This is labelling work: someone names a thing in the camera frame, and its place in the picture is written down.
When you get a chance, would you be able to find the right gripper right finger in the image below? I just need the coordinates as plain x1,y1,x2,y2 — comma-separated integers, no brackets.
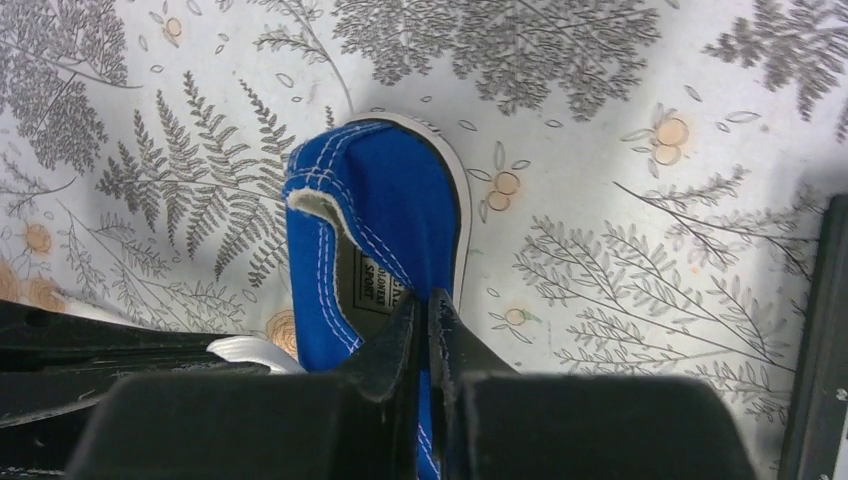
427,289,755,479

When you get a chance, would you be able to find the floral patterned mat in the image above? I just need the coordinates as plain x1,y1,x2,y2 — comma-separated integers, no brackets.
1,1,847,479

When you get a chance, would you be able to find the blue canvas sneaker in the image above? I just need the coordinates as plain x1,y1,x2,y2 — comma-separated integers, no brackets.
281,112,473,480

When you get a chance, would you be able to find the black white chessboard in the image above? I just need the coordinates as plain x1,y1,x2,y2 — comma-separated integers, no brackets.
778,194,847,479

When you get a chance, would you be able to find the white shoelace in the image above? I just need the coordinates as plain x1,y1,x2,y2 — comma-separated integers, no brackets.
206,336,306,375

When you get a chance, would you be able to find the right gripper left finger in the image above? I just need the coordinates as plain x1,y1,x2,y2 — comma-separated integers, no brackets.
66,294,419,479

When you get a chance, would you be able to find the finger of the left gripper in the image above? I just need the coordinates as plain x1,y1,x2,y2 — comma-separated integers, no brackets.
1,360,270,428
1,300,232,371

